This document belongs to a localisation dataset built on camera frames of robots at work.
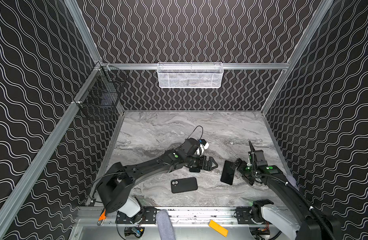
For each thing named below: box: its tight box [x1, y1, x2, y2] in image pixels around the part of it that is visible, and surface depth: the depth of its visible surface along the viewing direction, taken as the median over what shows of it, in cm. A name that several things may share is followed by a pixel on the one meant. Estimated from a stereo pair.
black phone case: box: [171, 177, 198, 194], surface depth 87 cm
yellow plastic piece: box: [208, 220, 229, 238], surface depth 72 cm
